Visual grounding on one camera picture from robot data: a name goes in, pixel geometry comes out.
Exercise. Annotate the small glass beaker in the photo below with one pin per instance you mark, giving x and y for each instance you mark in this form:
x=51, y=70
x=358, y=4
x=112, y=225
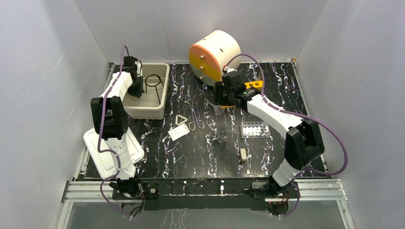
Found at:
x=222, y=135

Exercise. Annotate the cream plastic bin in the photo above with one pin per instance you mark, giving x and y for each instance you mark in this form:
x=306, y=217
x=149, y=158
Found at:
x=140, y=108

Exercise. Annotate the yellow test tube rack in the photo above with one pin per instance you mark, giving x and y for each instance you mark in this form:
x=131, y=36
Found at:
x=255, y=84

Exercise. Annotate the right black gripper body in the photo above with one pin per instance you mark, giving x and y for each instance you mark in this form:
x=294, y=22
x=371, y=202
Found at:
x=222, y=97

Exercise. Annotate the black base frame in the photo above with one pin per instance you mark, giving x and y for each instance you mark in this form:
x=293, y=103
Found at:
x=203, y=193

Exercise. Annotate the clear plastic funnel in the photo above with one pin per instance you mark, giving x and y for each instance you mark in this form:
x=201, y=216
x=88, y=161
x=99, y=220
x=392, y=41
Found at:
x=218, y=110

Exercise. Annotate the cylindrical drawer cabinet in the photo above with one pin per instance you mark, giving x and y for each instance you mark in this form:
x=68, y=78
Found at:
x=209, y=55

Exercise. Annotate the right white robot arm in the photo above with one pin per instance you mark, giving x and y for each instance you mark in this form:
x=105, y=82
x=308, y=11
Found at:
x=303, y=141

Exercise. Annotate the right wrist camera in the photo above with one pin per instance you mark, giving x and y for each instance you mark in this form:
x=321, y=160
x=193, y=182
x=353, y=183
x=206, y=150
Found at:
x=228, y=69

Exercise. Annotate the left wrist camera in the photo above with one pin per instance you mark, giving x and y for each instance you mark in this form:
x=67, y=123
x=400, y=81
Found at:
x=138, y=67

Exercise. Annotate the white bin lid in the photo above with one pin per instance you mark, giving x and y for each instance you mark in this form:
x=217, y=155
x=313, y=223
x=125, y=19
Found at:
x=113, y=156

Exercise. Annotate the clear acrylic tube rack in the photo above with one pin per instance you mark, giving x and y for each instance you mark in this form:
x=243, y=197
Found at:
x=254, y=130

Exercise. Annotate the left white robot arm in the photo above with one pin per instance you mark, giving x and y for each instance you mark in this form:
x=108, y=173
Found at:
x=111, y=119

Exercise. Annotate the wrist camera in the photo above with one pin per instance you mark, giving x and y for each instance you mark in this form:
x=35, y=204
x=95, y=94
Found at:
x=138, y=67
x=228, y=69

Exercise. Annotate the glass test tube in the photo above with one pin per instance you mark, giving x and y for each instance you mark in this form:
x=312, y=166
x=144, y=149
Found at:
x=262, y=76

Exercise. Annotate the black ring clamp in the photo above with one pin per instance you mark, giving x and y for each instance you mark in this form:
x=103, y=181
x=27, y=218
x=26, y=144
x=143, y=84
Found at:
x=154, y=89

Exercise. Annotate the white clay triangle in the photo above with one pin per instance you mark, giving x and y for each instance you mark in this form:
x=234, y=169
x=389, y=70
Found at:
x=180, y=119

